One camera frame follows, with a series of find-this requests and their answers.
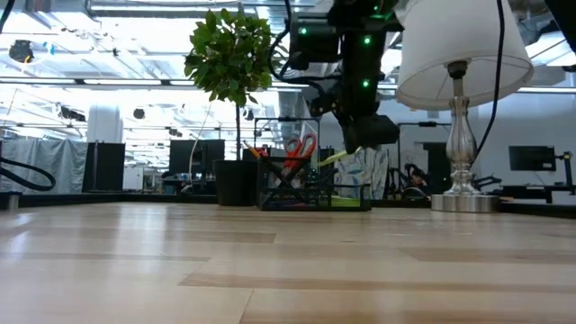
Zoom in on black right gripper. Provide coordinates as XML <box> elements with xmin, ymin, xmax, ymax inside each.
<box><xmin>335</xmin><ymin>67</ymin><xmax>401</xmax><ymax>154</ymax></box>

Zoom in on thin green sticky note pad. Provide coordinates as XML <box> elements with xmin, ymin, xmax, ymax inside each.
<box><xmin>317</xmin><ymin>146</ymin><xmax>362</xmax><ymax>168</ymax></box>

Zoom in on red handled scissors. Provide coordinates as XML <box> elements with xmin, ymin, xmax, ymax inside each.
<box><xmin>281</xmin><ymin>132</ymin><xmax>319</xmax><ymax>184</ymax></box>

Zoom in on black mesh desk organizer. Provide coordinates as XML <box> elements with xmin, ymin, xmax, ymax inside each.
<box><xmin>256</xmin><ymin>155</ymin><xmax>373</xmax><ymax>212</ymax></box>

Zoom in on leaf print cloth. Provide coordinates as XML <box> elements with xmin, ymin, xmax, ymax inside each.
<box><xmin>335</xmin><ymin>147</ymin><xmax>391</xmax><ymax>199</ymax></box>

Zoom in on person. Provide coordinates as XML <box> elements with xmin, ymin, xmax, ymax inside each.
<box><xmin>404</xmin><ymin>164</ymin><xmax>428</xmax><ymax>190</ymax></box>

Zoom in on white shade silver table lamp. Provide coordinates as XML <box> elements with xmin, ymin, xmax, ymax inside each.
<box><xmin>395</xmin><ymin>0</ymin><xmax>536</xmax><ymax>213</ymax></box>

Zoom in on small black monitor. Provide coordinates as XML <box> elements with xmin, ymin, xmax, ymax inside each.
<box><xmin>508</xmin><ymin>145</ymin><xmax>557</xmax><ymax>172</ymax></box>

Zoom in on green potted tree black pot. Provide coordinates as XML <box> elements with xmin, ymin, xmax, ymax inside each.
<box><xmin>183</xmin><ymin>7</ymin><xmax>289</xmax><ymax>207</ymax></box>

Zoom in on large black monitor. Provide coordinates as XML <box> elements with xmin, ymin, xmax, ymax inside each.
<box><xmin>168</xmin><ymin>139</ymin><xmax>226</xmax><ymax>175</ymax></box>

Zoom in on black partition panel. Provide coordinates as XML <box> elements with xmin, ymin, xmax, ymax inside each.
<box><xmin>82</xmin><ymin>142</ymin><xmax>126</xmax><ymax>194</ymax></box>

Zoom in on gray curtain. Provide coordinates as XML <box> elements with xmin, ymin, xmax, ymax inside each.
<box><xmin>0</xmin><ymin>137</ymin><xmax>89</xmax><ymax>194</ymax></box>

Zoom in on black ceiling device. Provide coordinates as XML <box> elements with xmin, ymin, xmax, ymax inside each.
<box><xmin>7</xmin><ymin>39</ymin><xmax>36</xmax><ymax>65</ymax></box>

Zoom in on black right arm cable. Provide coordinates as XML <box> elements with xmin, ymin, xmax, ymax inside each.
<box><xmin>474</xmin><ymin>0</ymin><xmax>506</xmax><ymax>158</ymax></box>

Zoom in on black aluminium table frame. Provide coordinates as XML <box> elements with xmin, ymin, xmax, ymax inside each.
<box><xmin>0</xmin><ymin>191</ymin><xmax>576</xmax><ymax>221</ymax></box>

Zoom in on black cable loop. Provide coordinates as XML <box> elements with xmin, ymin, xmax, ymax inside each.
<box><xmin>0</xmin><ymin>156</ymin><xmax>58</xmax><ymax>193</ymax></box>

